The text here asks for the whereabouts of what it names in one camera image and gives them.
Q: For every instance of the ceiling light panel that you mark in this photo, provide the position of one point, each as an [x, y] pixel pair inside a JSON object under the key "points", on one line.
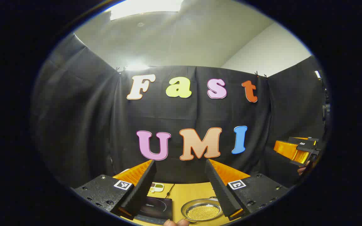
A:
{"points": [[146, 8]]}

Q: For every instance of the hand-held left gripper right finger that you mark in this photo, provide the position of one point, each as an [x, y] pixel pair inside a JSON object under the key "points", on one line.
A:
{"points": [[220, 191]]}

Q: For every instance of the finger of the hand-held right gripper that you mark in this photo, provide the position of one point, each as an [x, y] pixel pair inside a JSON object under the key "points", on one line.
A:
{"points": [[294, 152]]}

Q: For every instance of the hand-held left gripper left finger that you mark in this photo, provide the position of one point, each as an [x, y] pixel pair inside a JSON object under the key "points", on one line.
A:
{"points": [[140, 194]]}

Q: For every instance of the white compartment seasoning tray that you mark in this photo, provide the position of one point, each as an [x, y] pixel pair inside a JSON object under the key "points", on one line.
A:
{"points": [[157, 187]]}

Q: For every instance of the stainless steel pot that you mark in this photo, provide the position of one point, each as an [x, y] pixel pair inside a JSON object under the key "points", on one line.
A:
{"points": [[189, 205]]}

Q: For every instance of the pile of yellow soybeans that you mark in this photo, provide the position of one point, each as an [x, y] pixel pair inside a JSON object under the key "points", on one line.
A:
{"points": [[203, 212]]}

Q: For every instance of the black induction cooktop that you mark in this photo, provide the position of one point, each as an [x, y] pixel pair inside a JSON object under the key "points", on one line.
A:
{"points": [[156, 207]]}

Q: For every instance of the black backdrop cloth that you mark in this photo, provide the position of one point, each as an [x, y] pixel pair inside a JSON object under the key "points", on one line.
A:
{"points": [[83, 125]]}

